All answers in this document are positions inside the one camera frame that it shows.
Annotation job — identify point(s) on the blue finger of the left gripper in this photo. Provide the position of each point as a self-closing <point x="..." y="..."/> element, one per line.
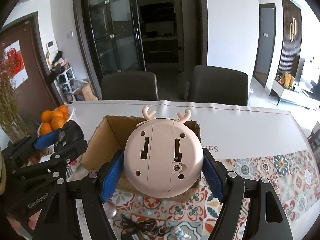
<point x="44" y="141"/>

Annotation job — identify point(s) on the small astronaut figurine keychain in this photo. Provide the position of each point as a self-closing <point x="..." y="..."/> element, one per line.
<point x="179" y="234"/>

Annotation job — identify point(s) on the brown entrance door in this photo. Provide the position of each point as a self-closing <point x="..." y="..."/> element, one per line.
<point x="21" y="41"/>

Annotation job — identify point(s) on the right dark dining chair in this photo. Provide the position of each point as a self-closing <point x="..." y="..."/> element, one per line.
<point x="218" y="85"/>

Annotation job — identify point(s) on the white shoe rack with clutter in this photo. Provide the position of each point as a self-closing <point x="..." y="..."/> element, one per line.
<point x="61" y="74"/>

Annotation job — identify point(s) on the brown cardboard box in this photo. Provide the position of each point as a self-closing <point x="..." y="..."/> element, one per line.
<point x="111" y="135"/>

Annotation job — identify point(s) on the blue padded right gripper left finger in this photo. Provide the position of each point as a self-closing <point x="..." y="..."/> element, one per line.
<point x="94" y="190"/>

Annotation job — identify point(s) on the person's left hand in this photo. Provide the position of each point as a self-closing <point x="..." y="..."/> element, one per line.
<point x="26" y="228"/>

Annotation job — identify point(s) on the pink round deer clock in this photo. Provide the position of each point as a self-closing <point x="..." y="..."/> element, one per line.
<point x="163" y="158"/>

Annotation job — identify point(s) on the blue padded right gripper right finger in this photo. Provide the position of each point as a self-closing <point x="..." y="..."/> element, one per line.
<point x="230" y="189"/>

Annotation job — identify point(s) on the cardboard box on floor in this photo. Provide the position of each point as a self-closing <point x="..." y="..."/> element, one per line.
<point x="85" y="93"/>

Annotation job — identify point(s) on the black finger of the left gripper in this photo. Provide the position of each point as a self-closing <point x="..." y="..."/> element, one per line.
<point x="67" y="159"/>

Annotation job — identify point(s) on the dark interior door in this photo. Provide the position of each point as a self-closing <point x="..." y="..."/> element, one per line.
<point x="267" y="33"/>

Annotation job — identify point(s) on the white basket of oranges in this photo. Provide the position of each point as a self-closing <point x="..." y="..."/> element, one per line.
<point x="55" y="119"/>

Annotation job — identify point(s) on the dried flower branches in vase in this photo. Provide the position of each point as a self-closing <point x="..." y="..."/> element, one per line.
<point x="11" y="122"/>

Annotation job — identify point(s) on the left dark dining chair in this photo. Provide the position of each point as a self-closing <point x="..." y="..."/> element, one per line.
<point x="130" y="85"/>

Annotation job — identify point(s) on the dark dining chair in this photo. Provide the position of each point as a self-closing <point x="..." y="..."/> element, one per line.
<point x="218" y="85"/>
<point x="130" y="85"/>

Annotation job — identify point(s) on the black power adapter with cable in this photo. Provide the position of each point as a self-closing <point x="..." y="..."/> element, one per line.
<point x="148" y="229"/>

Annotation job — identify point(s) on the dark glass door cabinet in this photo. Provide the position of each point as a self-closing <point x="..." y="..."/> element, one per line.
<point x="165" y="37"/>

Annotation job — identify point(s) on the patterned tile tablecloth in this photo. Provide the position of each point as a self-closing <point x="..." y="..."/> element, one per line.
<point x="253" y="142"/>

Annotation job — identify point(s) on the white low tv cabinet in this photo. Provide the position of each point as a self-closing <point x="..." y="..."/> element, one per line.
<point x="297" y="95"/>

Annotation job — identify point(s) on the small clear glass ball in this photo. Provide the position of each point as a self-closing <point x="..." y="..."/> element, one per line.
<point x="110" y="210"/>

